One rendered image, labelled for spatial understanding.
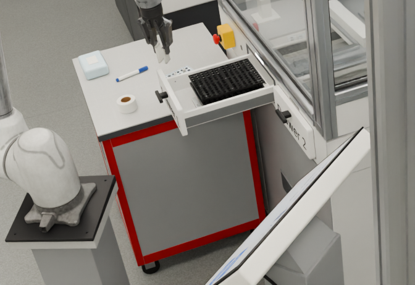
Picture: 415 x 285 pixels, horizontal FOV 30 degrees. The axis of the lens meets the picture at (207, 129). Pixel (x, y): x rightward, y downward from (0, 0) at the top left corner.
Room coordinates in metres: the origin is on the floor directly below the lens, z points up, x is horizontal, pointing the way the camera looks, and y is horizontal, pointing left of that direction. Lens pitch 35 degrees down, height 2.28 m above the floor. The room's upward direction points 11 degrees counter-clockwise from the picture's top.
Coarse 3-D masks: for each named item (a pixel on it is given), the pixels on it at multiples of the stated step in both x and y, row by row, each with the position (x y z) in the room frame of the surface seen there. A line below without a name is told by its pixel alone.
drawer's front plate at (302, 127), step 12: (276, 96) 2.11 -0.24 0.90; (276, 108) 2.13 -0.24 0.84; (288, 108) 2.00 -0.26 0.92; (288, 120) 2.01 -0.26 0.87; (300, 120) 1.91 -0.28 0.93; (300, 132) 1.91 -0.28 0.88; (312, 132) 1.85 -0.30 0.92; (300, 144) 1.93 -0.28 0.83; (312, 144) 1.85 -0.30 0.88; (312, 156) 1.85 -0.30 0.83
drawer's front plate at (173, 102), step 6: (162, 72) 2.35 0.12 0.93; (162, 78) 2.31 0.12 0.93; (162, 84) 2.30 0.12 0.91; (168, 84) 2.27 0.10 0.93; (168, 90) 2.23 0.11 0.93; (174, 96) 2.18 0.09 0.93; (174, 102) 2.15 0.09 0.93; (174, 108) 2.15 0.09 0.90; (180, 108) 2.10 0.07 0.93; (174, 114) 2.18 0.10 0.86; (180, 114) 2.10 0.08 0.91; (180, 120) 2.10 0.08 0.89; (180, 126) 2.10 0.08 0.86; (186, 132) 2.10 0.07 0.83
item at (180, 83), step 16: (224, 64) 2.40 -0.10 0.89; (256, 64) 2.40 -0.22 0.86; (176, 80) 2.36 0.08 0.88; (272, 80) 2.24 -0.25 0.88; (176, 96) 2.33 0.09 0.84; (192, 96) 2.31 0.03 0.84; (240, 96) 2.16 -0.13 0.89; (256, 96) 2.17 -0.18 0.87; (272, 96) 2.18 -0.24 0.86; (192, 112) 2.13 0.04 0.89; (208, 112) 2.13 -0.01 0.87; (224, 112) 2.14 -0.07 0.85; (240, 112) 2.16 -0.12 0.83
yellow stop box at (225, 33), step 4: (224, 24) 2.65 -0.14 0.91; (220, 28) 2.63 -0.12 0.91; (224, 28) 2.62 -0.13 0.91; (228, 28) 2.61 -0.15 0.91; (220, 32) 2.60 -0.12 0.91; (224, 32) 2.59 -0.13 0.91; (228, 32) 2.59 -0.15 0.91; (232, 32) 2.59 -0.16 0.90; (220, 36) 2.61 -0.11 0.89; (224, 36) 2.59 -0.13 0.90; (228, 36) 2.59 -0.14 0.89; (232, 36) 2.59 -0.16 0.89; (220, 40) 2.61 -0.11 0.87; (224, 40) 2.59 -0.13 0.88; (228, 40) 2.59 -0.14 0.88; (232, 40) 2.59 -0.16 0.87; (224, 44) 2.59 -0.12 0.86; (228, 44) 2.59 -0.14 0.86; (232, 44) 2.59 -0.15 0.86; (224, 48) 2.59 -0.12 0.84; (228, 48) 2.59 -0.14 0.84
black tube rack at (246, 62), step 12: (240, 60) 2.38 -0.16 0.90; (204, 72) 2.34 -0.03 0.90; (216, 72) 2.33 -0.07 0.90; (228, 72) 2.31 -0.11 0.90; (240, 72) 2.30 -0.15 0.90; (252, 72) 2.28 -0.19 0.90; (192, 84) 2.33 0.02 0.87; (204, 84) 2.27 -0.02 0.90; (216, 84) 2.25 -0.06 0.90; (228, 84) 2.24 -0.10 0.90; (240, 84) 2.23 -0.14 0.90; (252, 84) 2.22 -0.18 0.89; (216, 96) 2.18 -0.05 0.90; (228, 96) 2.21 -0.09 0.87
